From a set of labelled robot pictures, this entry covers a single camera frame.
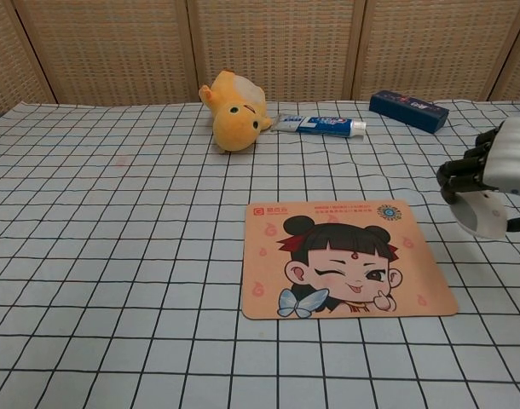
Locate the white computer mouse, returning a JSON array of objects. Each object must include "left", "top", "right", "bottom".
[{"left": 449, "top": 189, "right": 510, "bottom": 239}]

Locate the blue white toothpaste tube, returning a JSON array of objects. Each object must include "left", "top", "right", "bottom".
[{"left": 271, "top": 113, "right": 367, "bottom": 141}]

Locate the dark blue rectangular box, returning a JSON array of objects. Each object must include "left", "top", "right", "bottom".
[{"left": 368, "top": 89, "right": 451, "bottom": 135}]

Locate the white black checkered tablecloth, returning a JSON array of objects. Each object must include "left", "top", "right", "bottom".
[{"left": 0, "top": 99, "right": 520, "bottom": 409}]

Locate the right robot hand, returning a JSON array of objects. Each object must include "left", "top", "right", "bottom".
[{"left": 436, "top": 118, "right": 520, "bottom": 233}]

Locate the woven wooden folding screen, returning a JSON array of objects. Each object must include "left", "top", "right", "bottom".
[{"left": 0, "top": 0, "right": 520, "bottom": 121}]

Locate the yellow plush toy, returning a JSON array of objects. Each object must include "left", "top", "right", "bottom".
[{"left": 199, "top": 70, "right": 273, "bottom": 155}]

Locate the cartoon girl mouse pad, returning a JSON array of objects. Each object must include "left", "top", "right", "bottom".
[{"left": 242, "top": 199, "right": 460, "bottom": 320}]

